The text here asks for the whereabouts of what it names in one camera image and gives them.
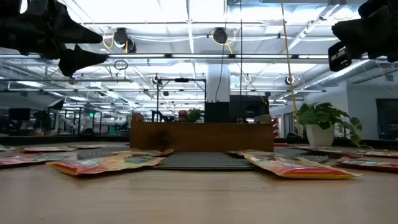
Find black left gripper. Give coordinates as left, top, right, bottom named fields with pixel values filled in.
left=0, top=0, right=108, bottom=78

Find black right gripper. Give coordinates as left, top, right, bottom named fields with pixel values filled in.
left=328, top=0, right=398, bottom=73

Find wooden three-compartment tea box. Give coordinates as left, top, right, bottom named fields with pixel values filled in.
left=129, top=112, right=275, bottom=152

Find black desk monitor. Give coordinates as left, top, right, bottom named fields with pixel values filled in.
left=8, top=107, right=31, bottom=121

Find green plant in white pot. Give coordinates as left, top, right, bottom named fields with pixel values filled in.
left=294, top=101, right=364, bottom=147

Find large black monitor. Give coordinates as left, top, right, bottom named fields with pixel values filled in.
left=229, top=95, right=270, bottom=119

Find small green background plant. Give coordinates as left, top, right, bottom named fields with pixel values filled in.
left=186, top=108, right=205, bottom=123

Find white square column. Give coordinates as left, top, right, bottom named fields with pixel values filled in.
left=206, top=63, right=231, bottom=103

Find black cabinet box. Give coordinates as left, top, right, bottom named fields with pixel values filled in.
left=204, top=101, right=231, bottom=123

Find grey round woven placemat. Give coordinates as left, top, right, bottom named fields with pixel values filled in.
left=76, top=146, right=330, bottom=171

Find black ceiling cable reel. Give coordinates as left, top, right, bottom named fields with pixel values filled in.
left=113, top=27, right=129, bottom=45
left=212, top=27, right=229, bottom=45

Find black hanging cable loop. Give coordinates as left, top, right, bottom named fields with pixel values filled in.
left=113, top=59, right=129, bottom=72

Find silver ventilation duct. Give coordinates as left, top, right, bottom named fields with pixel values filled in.
left=304, top=58, right=380, bottom=90

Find yellow hanging strap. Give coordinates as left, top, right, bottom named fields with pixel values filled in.
left=280, top=0, right=302, bottom=137

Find black table edge frame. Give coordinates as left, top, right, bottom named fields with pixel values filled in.
left=0, top=135, right=398, bottom=150

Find black background rig frame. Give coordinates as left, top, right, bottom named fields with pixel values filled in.
left=156, top=77, right=207, bottom=123

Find thin black hanging cable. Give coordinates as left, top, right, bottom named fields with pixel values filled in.
left=239, top=0, right=244, bottom=103

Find red white striped post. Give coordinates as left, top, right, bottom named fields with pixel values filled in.
left=271, top=119, right=280, bottom=139

